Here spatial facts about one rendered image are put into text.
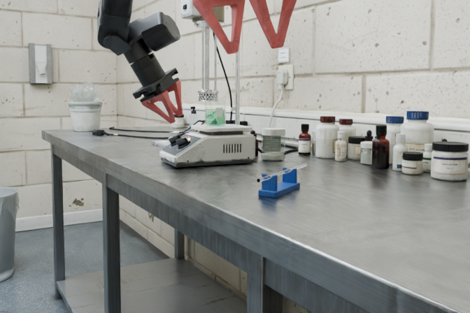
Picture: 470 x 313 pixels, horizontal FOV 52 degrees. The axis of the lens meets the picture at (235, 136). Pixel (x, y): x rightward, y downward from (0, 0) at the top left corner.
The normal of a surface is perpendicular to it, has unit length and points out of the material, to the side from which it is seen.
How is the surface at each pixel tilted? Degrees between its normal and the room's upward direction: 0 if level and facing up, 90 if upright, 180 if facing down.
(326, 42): 90
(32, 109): 90
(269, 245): 90
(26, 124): 90
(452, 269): 0
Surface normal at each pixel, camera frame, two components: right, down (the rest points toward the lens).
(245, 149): 0.41, 0.08
